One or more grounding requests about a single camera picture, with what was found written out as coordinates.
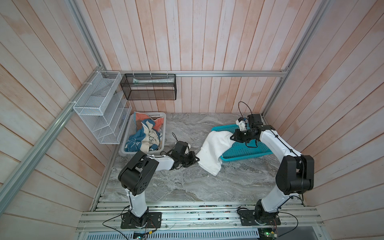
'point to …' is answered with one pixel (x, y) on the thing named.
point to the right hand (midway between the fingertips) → (231, 136)
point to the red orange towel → (141, 116)
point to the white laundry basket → (156, 115)
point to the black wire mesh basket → (149, 86)
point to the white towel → (209, 157)
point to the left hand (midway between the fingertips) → (200, 161)
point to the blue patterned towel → (146, 139)
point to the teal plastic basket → (239, 148)
